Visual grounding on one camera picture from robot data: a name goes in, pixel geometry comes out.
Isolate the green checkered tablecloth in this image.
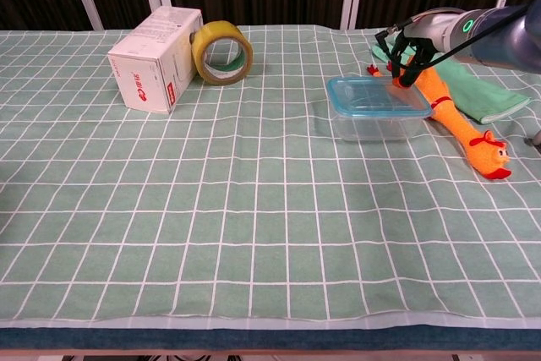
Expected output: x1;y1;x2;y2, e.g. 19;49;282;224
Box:
0;25;541;331

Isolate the yellow packing tape roll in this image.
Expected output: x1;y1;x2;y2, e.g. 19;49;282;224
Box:
190;20;254;86

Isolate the black right hand cable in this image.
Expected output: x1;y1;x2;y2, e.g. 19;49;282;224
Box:
374;3;532;74

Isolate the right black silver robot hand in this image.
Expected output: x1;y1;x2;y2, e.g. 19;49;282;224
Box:
389;8;461;90

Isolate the orange rubber chicken toy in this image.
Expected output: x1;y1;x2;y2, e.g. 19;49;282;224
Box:
366;63;512;180

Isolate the clear plastic container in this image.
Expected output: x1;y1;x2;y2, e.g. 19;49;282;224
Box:
327;81;432;143

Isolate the dark blue table underlay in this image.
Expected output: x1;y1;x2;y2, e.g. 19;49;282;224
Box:
0;325;541;353

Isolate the white cardboard box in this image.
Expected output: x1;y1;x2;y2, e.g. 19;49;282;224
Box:
107;6;204;115

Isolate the green rubber glove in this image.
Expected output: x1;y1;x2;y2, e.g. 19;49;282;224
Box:
370;35;532;124

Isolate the blue plastic lid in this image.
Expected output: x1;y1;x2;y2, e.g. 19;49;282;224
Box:
325;75;434;119

